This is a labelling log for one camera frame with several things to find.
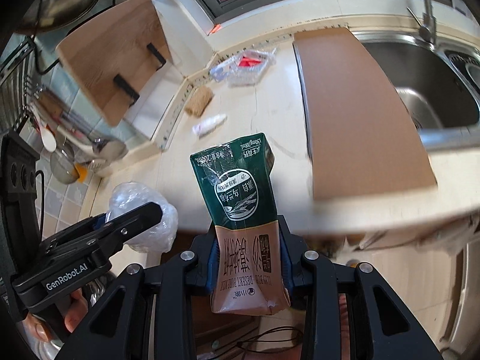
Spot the steel faucet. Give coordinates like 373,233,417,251
407,0,439,51

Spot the steel mesh strainer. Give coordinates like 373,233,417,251
50,146,81,184

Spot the black wire rack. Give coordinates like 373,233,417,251
0,34,38,136

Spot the clear plastic packaging red label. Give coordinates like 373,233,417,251
208,47,278,88

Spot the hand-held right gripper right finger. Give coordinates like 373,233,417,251
277,215,445,360

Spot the steel sink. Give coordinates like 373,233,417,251
352,30,480,152

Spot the black cutting board holder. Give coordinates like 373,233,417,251
113,43,166,107

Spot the black holder with round holes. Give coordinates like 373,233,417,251
0,131,46,241

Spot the wooden cutting board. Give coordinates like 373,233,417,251
55,0,174,127

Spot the person's left hand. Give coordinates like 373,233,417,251
22,289,91,344

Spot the clear plastic bag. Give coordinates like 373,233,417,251
108,182,179,254

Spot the cardboard box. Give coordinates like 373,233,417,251
292,26,439,201

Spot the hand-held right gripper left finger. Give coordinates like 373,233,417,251
54,229,219,360

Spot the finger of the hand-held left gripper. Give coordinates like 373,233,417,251
39,202,164,259

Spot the green and brown milk carton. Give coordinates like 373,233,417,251
189,132,292,316

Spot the small white packet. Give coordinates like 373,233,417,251
192,113,228,138

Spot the tan loofah sponge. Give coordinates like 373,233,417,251
184,84,214,118

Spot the white spoon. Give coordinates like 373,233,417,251
32,105,57,152

